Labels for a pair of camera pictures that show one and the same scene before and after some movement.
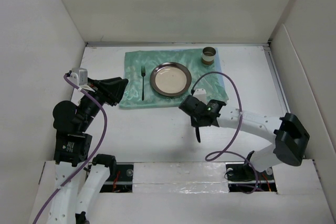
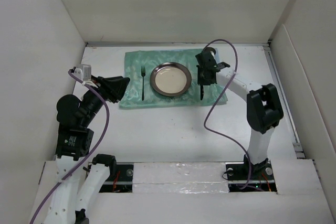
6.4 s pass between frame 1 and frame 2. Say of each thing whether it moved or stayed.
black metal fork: stayed
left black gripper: stayed
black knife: moved
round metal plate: stayed
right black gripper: moved
